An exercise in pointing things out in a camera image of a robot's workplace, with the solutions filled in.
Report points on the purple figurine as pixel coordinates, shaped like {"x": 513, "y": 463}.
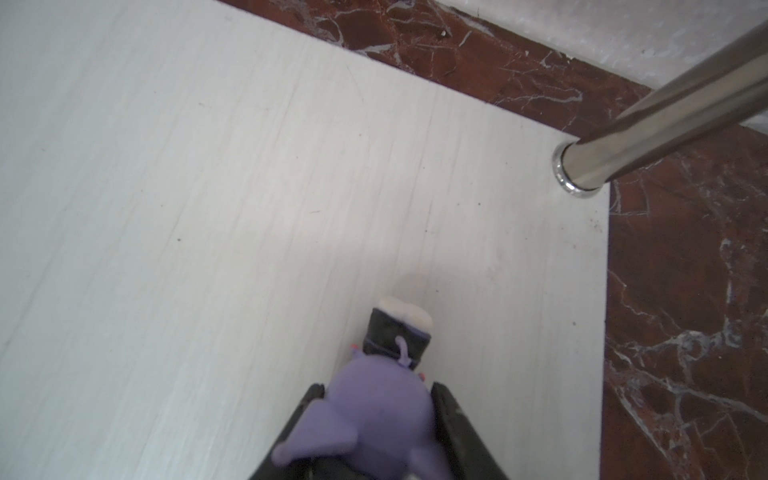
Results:
{"x": 376, "y": 415}

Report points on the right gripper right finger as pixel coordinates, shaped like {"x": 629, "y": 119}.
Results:
{"x": 468, "y": 457}

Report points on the white two-tier shelf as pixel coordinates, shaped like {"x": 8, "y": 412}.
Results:
{"x": 201, "y": 202}

